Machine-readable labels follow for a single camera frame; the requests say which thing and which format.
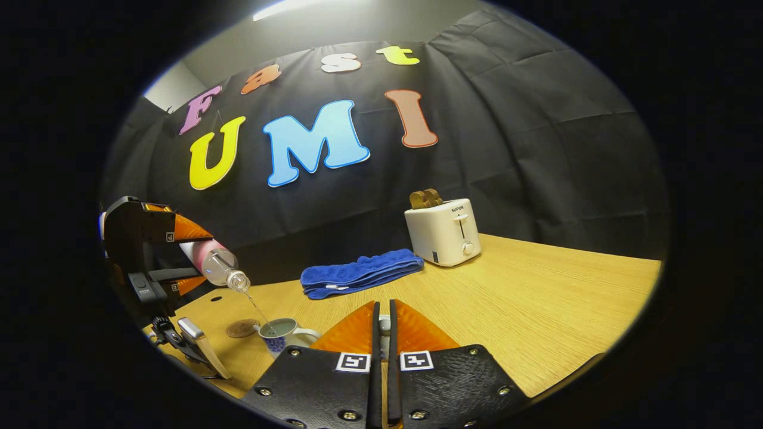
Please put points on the white blue-patterned teacup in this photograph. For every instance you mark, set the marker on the white blue-patterned teacup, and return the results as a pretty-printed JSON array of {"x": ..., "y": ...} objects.
[{"x": 280, "y": 336}]

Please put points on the round brown coaster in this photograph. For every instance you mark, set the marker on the round brown coaster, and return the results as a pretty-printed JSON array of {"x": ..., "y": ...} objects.
[{"x": 240, "y": 329}]

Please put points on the black backdrop cloth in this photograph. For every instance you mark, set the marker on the black backdrop cloth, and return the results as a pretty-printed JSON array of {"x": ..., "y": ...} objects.
[{"x": 536, "y": 149}]

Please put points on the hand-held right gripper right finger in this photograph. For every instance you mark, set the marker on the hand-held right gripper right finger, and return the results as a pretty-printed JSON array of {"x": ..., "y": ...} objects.
[{"x": 447, "y": 387}]

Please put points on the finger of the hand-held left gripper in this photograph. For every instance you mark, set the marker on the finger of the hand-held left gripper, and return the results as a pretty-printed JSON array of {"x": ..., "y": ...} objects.
[
  {"x": 188, "y": 229},
  {"x": 173, "y": 274}
]

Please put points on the white toaster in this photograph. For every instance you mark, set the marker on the white toaster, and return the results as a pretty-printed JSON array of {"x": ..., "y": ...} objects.
[{"x": 441, "y": 235}]

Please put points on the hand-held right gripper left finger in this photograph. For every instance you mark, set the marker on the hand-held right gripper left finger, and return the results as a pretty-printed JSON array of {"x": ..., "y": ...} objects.
[{"x": 325, "y": 387}]

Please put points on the folded blue towel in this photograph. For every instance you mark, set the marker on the folded blue towel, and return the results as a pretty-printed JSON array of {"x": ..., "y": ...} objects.
[{"x": 357, "y": 273}]

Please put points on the clear plastic water bottle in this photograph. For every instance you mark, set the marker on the clear plastic water bottle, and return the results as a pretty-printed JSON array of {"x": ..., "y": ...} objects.
[{"x": 214, "y": 265}]

